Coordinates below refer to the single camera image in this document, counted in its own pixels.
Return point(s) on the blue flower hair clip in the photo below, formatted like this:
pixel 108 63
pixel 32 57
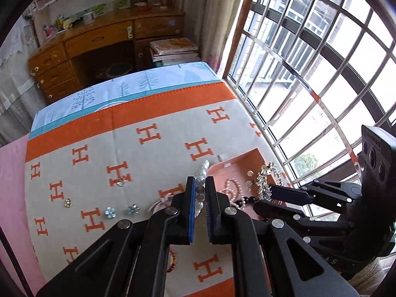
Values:
pixel 133 209
pixel 110 212

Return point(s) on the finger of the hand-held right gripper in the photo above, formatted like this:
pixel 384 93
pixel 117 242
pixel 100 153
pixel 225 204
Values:
pixel 287 193
pixel 278 211

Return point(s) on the stack of books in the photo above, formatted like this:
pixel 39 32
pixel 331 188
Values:
pixel 173 49

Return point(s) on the wooden desk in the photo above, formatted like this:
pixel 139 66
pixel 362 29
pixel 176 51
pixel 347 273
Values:
pixel 99 38

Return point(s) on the pink bed sheet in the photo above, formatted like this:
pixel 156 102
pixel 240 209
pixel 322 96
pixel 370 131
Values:
pixel 14 191

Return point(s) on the white mug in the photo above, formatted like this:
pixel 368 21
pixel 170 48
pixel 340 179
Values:
pixel 88 18

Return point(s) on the orange beige patterned blanket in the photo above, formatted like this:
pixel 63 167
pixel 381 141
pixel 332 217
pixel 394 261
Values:
pixel 130 136

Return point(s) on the cream knitted cloth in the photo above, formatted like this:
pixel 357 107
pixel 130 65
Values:
pixel 366 277

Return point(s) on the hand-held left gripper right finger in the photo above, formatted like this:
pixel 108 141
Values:
pixel 208 210

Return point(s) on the pink plastic tray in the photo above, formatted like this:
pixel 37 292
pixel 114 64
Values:
pixel 244 164

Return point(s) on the rhinestone hair comb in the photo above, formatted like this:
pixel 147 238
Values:
pixel 263 179

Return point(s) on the beige curtain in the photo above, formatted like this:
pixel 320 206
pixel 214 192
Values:
pixel 210 12

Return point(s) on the blue tree print sheet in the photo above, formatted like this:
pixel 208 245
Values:
pixel 154 79

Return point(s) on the white lace curtain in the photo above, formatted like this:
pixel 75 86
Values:
pixel 15 83

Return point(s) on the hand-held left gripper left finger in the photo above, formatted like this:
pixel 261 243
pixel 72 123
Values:
pixel 191 210

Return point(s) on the metal window grille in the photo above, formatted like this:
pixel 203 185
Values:
pixel 312 37

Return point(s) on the clear crystal earring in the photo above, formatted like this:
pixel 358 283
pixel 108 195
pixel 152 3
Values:
pixel 121 181

